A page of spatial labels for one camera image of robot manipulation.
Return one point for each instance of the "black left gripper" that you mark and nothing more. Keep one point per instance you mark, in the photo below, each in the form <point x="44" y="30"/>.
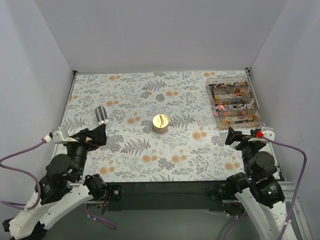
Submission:
<point x="83" y="139"/>

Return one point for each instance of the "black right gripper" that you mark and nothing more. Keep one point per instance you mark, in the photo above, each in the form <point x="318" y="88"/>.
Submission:
<point x="244" y="143"/>

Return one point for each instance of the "silver metal scoop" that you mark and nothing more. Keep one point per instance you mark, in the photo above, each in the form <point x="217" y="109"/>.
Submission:
<point x="102" y="118"/>

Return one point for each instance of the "clear acrylic candy organizer box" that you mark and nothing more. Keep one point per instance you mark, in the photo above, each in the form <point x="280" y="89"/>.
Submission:
<point x="233" y="103"/>

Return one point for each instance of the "round wooden jar lid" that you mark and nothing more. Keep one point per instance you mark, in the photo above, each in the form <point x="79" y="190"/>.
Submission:
<point x="160" y="120"/>

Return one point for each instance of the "clear plastic jar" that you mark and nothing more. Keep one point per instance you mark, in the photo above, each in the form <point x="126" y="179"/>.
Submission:
<point x="160" y="130"/>

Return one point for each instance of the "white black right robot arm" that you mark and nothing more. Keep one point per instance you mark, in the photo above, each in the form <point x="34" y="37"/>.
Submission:
<point x="256" y="188"/>

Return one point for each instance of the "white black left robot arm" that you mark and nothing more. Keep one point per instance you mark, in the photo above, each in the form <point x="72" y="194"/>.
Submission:
<point x="63" y="187"/>

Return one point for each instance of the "floral patterned table cloth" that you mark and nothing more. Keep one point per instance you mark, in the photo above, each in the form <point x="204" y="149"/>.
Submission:
<point x="193" y="148"/>

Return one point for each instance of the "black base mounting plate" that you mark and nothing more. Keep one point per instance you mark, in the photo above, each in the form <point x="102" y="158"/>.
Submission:
<point x="170" y="195"/>

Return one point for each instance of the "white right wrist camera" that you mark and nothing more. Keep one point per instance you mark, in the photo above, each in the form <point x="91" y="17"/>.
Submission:
<point x="266" y="134"/>

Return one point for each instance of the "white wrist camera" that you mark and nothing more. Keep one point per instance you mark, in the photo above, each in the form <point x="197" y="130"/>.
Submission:
<point x="266" y="134"/>
<point x="58" y="135"/>

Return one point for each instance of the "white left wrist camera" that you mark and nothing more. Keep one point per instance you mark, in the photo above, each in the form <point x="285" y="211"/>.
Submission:
<point x="58" y="135"/>

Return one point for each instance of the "aluminium front frame rail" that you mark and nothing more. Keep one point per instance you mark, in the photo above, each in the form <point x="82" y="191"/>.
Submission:
<point x="290" y="190"/>

